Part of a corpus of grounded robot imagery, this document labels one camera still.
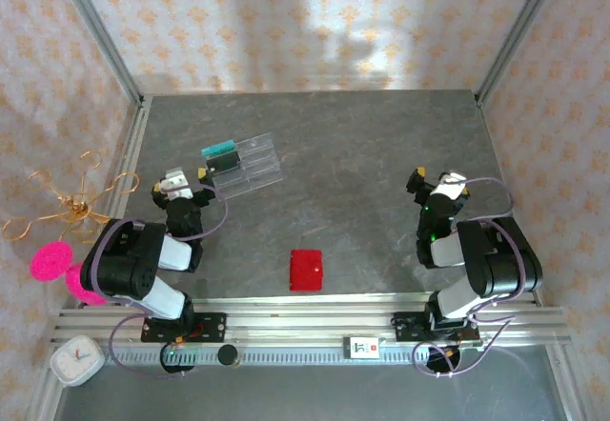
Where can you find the clear acrylic card stand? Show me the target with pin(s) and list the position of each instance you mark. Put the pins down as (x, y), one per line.
(259, 168)

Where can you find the red card holder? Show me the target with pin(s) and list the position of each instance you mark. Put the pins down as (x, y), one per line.
(307, 269)

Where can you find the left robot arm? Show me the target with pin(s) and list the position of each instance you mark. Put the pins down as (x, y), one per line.
(119, 268)

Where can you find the teal card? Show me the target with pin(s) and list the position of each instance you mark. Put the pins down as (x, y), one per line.
(219, 148)

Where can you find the pink flat round sponge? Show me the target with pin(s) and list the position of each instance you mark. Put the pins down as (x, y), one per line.
(51, 263)

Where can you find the black round knob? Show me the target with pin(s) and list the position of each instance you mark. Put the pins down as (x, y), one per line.
(228, 355)

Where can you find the white label tag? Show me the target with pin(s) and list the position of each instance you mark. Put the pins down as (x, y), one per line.
(361, 347)

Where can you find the white square clock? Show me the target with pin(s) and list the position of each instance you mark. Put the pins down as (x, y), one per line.
(77, 360)

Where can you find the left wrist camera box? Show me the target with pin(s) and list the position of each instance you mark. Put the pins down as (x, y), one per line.
(175, 183)

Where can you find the aluminium table side rail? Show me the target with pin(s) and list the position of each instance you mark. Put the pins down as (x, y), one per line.
(133, 145)
(569, 397)

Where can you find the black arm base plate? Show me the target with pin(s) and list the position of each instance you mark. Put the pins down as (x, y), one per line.
(405, 326)
(214, 326)

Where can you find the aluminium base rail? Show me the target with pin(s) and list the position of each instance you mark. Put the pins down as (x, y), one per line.
(310, 318)

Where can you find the aluminium frame post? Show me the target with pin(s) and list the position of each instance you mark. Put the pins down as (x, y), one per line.
(517, 30)
(102, 45)

